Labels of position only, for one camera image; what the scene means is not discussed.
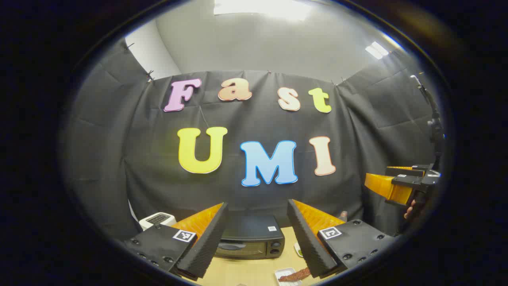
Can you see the clear plastic water bottle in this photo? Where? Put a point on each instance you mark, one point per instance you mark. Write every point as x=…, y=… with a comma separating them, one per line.
x=343, y=216

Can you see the white divided bean plate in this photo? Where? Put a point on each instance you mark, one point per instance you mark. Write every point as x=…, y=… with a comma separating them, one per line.
x=297, y=249

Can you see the white toaster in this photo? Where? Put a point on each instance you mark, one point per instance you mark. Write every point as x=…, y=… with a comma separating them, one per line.
x=156, y=219

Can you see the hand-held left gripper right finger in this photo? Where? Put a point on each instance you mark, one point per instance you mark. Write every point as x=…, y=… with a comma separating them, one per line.
x=309, y=246

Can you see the black electric oven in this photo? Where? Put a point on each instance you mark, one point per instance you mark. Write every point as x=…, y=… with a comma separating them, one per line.
x=254, y=232

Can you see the white rectangular tray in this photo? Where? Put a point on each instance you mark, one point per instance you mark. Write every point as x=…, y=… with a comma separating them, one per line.
x=282, y=272

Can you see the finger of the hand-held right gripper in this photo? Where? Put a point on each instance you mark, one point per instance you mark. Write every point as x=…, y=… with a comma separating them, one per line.
x=383, y=186
x=405, y=171

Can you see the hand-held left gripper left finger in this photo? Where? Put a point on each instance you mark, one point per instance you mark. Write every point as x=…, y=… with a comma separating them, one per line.
x=206, y=246

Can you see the black camera stand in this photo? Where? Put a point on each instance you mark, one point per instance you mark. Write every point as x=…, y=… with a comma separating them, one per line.
x=434, y=123

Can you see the brown meat steak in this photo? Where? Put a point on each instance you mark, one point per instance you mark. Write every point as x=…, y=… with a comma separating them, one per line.
x=295, y=275

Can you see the ceiling light panel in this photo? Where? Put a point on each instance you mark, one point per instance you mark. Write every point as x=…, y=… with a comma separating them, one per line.
x=262, y=8
x=377, y=49

